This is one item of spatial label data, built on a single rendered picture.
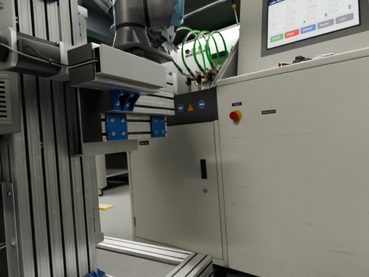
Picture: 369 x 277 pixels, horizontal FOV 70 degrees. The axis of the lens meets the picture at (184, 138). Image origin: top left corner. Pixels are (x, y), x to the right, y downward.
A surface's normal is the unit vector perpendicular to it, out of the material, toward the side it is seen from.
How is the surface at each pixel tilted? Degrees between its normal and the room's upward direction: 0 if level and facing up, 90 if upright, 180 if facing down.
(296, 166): 90
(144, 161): 90
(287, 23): 76
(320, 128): 90
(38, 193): 90
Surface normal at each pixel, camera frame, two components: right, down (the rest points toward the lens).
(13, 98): 0.86, -0.06
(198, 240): -0.61, 0.05
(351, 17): -0.62, -0.19
